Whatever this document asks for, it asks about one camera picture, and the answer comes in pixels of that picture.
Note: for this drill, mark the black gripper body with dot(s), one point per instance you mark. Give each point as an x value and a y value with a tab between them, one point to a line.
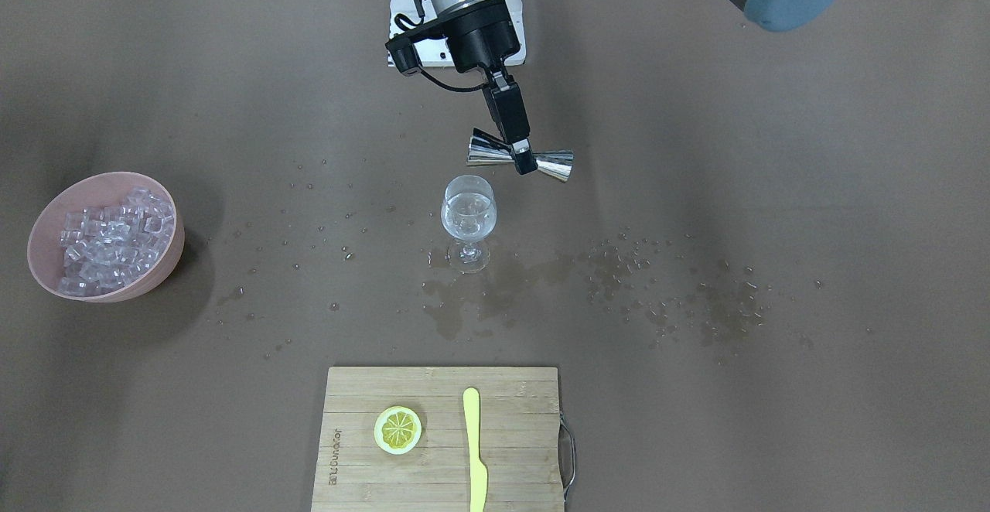
485	39

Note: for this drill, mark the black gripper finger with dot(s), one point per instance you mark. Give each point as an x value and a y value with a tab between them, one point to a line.
505	103
523	157

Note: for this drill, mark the steel double jigger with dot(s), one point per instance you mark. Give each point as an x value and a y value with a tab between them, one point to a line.
488	150

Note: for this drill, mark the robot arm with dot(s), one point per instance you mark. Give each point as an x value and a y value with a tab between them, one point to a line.
772	15

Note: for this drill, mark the clear wine glass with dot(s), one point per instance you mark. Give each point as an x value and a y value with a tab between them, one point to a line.
468	214

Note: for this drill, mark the pink bowl of ice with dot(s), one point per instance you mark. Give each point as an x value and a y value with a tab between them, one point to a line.
108	238

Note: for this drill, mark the bamboo cutting board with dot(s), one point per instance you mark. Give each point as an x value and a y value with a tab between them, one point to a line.
520	430

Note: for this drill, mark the yellow lemon half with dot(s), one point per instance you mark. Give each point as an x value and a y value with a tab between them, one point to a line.
397	430

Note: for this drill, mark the yellow plastic knife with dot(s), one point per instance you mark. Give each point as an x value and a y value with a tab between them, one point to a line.
478	472

